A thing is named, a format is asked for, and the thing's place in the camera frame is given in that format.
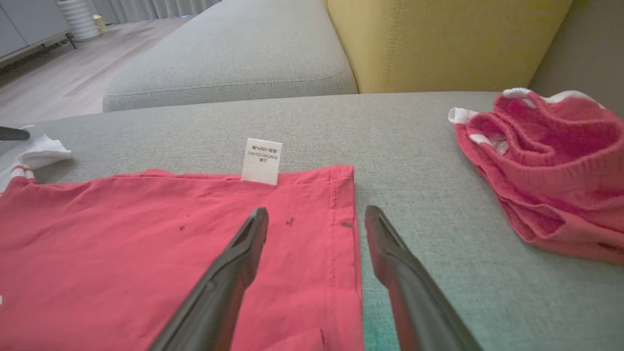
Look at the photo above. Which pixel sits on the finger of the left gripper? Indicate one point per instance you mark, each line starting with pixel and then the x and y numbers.
pixel 12 134

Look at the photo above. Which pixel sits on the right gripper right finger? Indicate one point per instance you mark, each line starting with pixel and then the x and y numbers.
pixel 419 312

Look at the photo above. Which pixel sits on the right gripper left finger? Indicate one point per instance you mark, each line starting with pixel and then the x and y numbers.
pixel 219 302

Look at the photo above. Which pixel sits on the red white-trimmed jersey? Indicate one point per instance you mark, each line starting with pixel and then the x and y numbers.
pixel 122 243

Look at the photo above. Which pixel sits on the red mesh shorts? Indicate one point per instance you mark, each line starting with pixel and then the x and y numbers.
pixel 560 170

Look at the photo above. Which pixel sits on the grey cabinet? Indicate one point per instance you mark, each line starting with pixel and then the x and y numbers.
pixel 24 24

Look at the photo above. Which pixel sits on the white ribbed vase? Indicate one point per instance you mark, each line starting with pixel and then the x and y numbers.
pixel 80 19

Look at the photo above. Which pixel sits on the small yellow object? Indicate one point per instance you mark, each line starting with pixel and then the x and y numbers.
pixel 100 23

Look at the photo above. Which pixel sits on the large grey sofa seat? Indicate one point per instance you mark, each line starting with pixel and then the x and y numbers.
pixel 429 170

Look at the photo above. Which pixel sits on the grey curtain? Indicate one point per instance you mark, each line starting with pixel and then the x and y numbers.
pixel 156 7

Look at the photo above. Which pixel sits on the yellow sofa cushion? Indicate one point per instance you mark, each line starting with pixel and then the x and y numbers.
pixel 438 44

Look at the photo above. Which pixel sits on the grey sofa back cushion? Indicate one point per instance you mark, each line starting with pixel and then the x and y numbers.
pixel 590 48

